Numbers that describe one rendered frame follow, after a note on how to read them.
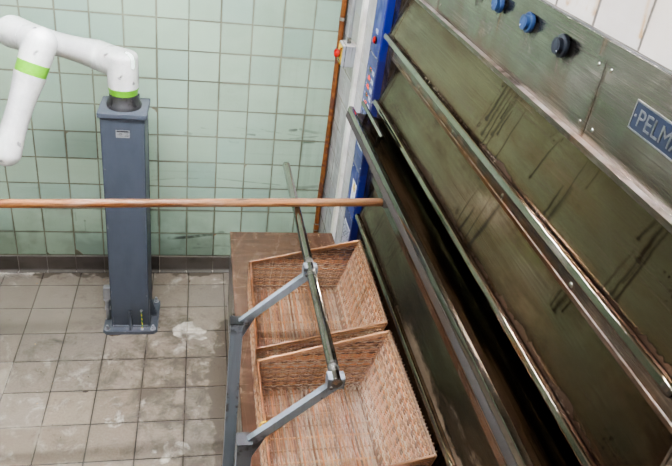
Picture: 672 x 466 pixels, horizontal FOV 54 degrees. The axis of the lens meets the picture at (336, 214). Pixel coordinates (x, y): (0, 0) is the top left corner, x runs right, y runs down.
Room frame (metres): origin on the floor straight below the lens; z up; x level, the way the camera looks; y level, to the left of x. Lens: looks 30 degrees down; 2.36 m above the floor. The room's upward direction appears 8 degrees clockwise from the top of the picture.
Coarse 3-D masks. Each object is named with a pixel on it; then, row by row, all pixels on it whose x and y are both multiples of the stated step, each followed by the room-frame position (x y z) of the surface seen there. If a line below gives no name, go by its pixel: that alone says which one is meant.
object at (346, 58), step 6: (342, 42) 3.05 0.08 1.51; (354, 42) 3.08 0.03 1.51; (342, 48) 3.00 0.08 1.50; (348, 48) 3.00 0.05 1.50; (354, 48) 3.01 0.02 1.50; (342, 54) 3.00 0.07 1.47; (348, 54) 3.01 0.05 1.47; (354, 54) 3.01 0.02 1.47; (342, 60) 3.00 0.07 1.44; (348, 60) 3.01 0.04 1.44; (342, 66) 3.00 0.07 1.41; (348, 66) 3.01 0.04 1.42
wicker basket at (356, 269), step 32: (288, 256) 2.34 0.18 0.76; (320, 256) 2.37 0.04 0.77; (352, 256) 2.40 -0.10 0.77; (256, 288) 2.32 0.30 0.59; (320, 288) 2.38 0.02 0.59; (352, 288) 2.25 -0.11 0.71; (256, 320) 1.95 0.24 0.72; (288, 320) 2.14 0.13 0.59; (352, 320) 2.11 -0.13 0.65; (384, 320) 1.90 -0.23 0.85; (256, 352) 1.78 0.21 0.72; (288, 352) 1.81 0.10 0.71
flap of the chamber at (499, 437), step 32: (352, 128) 2.31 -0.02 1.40; (384, 128) 2.37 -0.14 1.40; (384, 160) 2.05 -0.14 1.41; (384, 192) 1.82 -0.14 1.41; (416, 192) 1.87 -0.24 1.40; (416, 224) 1.65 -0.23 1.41; (416, 256) 1.47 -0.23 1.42; (448, 256) 1.52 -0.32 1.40; (448, 288) 1.36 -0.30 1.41; (448, 320) 1.22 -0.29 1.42; (480, 320) 1.26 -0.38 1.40; (480, 352) 1.13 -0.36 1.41; (512, 352) 1.17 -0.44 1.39; (512, 384) 1.05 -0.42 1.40; (512, 416) 0.95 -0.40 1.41; (544, 416) 0.98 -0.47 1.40; (544, 448) 0.89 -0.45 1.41
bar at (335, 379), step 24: (288, 168) 2.36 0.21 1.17; (312, 264) 1.72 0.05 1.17; (288, 288) 1.69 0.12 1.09; (312, 288) 1.60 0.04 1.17; (240, 336) 1.65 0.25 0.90; (240, 360) 1.65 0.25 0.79; (336, 360) 1.30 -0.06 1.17; (336, 384) 1.23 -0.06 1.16; (288, 408) 1.23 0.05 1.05; (240, 432) 1.21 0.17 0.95; (264, 432) 1.20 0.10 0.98; (240, 456) 1.18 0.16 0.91
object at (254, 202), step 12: (0, 204) 1.80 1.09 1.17; (12, 204) 1.81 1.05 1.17; (24, 204) 1.82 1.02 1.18; (36, 204) 1.83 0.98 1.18; (48, 204) 1.84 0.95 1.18; (60, 204) 1.85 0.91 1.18; (72, 204) 1.86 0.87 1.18; (84, 204) 1.87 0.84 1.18; (96, 204) 1.88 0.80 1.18; (108, 204) 1.89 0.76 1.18; (120, 204) 1.90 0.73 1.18; (132, 204) 1.91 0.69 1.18; (144, 204) 1.92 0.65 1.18; (156, 204) 1.93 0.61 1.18; (168, 204) 1.94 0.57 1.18; (180, 204) 1.95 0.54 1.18; (192, 204) 1.96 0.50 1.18; (204, 204) 1.97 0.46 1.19; (216, 204) 1.98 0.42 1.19; (228, 204) 1.99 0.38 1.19; (240, 204) 2.00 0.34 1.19; (252, 204) 2.01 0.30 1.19; (264, 204) 2.02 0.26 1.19; (276, 204) 2.03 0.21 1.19; (288, 204) 2.04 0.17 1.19; (300, 204) 2.06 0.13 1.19; (312, 204) 2.07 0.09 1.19; (324, 204) 2.08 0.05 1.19; (336, 204) 2.09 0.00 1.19; (348, 204) 2.10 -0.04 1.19; (360, 204) 2.11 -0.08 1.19; (372, 204) 2.12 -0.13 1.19
